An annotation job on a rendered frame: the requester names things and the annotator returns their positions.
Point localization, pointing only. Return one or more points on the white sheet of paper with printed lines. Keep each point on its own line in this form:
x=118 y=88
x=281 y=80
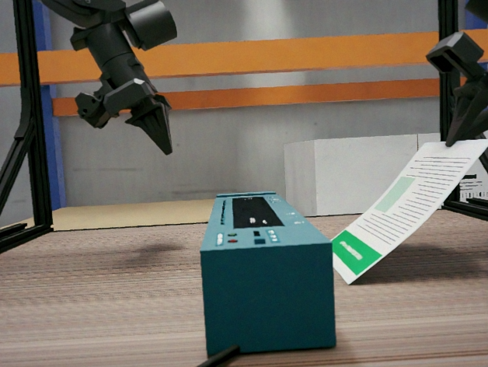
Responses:
x=428 y=178

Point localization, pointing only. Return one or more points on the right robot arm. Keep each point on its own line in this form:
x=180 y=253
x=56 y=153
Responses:
x=147 y=24

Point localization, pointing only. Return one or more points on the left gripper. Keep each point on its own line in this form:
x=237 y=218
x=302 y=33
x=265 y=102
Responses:
x=460 y=51

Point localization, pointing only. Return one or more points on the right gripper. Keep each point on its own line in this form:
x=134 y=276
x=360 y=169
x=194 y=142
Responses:
x=149 y=113

